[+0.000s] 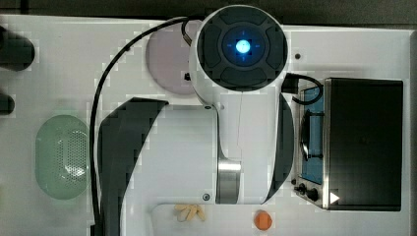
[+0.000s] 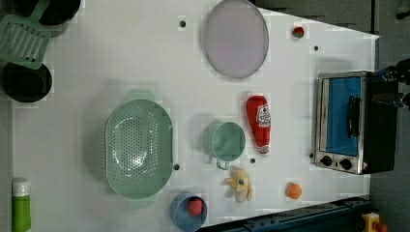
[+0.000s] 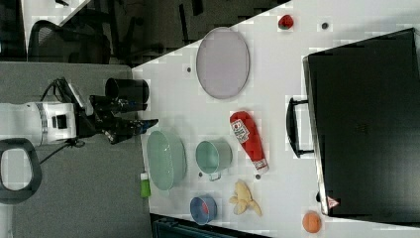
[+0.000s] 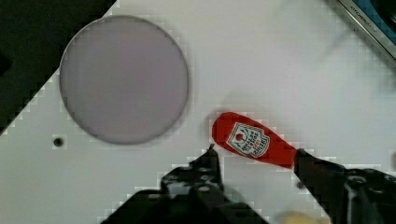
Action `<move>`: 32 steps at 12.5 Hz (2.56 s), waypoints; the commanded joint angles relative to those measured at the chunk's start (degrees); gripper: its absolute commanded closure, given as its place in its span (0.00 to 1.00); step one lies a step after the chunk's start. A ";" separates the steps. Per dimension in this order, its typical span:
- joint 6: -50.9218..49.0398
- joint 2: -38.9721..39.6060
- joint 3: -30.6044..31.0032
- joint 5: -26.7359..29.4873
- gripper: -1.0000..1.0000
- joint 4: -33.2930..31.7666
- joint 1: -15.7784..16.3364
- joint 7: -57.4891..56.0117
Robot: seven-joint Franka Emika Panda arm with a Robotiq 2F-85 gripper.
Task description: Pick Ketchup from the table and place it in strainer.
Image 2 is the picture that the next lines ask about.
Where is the red plush ketchup bottle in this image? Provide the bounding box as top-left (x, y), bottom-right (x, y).
top-left (246, 96), bottom-right (271, 156)

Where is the green plastic strainer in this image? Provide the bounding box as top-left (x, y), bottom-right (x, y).
top-left (104, 90), bottom-right (173, 209)

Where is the green metal mug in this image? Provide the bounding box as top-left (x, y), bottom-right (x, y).
top-left (202, 121), bottom-right (247, 170)

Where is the plush peeled banana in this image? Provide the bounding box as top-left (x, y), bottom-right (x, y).
top-left (223, 166), bottom-right (253, 203)

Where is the grey round plate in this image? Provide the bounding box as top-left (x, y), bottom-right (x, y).
top-left (204, 0), bottom-right (269, 78)

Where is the red plush ball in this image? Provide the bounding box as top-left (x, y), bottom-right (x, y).
top-left (187, 198), bottom-right (204, 217)

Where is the blue bowl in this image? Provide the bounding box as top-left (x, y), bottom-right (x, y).
top-left (170, 191), bottom-right (208, 232)

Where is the orange plush fruit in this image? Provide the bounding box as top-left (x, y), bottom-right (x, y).
top-left (285, 183), bottom-right (303, 199)

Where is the plush strawberry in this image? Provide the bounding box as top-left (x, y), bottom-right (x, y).
top-left (292, 26), bottom-right (305, 39)

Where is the silver toaster oven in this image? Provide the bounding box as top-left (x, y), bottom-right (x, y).
top-left (314, 72), bottom-right (398, 175)

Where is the black pan top left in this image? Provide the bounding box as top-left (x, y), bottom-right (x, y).
top-left (11, 0), bottom-right (81, 25)

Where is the black round pot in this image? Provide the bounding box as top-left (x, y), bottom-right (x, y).
top-left (1, 63), bottom-right (52, 102)

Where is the yellow red emergency button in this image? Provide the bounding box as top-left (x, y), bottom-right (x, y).
top-left (362, 213), bottom-right (389, 232)

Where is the green slotted spatula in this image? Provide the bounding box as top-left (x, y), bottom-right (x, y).
top-left (0, 0), bottom-right (52, 70)

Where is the green bottle white cap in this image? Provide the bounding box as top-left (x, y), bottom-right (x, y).
top-left (12, 178), bottom-right (32, 232)

